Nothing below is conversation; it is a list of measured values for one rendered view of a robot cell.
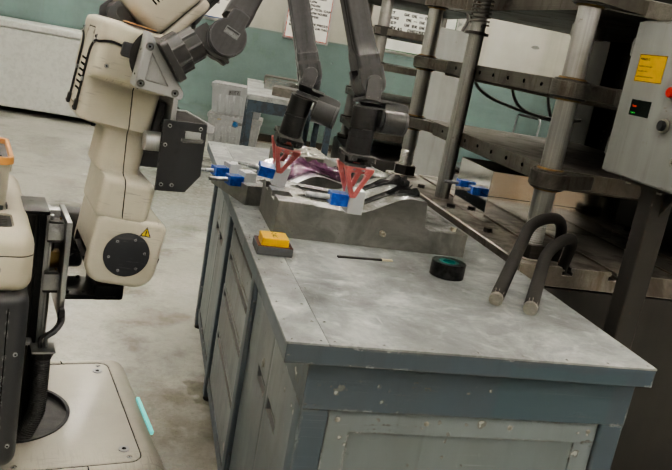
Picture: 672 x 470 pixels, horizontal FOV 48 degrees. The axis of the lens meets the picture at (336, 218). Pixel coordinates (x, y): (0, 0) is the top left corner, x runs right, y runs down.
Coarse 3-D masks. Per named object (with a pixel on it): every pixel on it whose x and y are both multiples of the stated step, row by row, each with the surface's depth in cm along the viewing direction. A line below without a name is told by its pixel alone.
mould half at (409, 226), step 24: (264, 192) 199; (264, 216) 194; (288, 216) 179; (312, 216) 181; (336, 216) 182; (360, 216) 184; (384, 216) 185; (408, 216) 186; (432, 216) 207; (312, 240) 182; (336, 240) 184; (360, 240) 185; (384, 240) 187; (408, 240) 188; (432, 240) 190; (456, 240) 191
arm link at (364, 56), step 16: (352, 0) 161; (352, 16) 162; (368, 16) 163; (352, 32) 162; (368, 32) 163; (352, 48) 163; (368, 48) 163; (352, 64) 165; (368, 64) 163; (352, 80) 167; (384, 80) 164
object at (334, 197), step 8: (312, 192) 168; (328, 192) 171; (336, 192) 169; (344, 192) 171; (360, 192) 169; (328, 200) 170; (336, 200) 168; (344, 200) 169; (352, 200) 169; (360, 200) 169; (344, 208) 171; (352, 208) 169; (360, 208) 170
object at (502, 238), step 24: (432, 192) 292; (456, 216) 253; (480, 240) 231; (504, 240) 230; (600, 240) 258; (624, 240) 266; (528, 264) 206; (552, 264) 210; (576, 264) 215; (600, 264) 222; (576, 288) 212; (600, 288) 214; (648, 288) 218
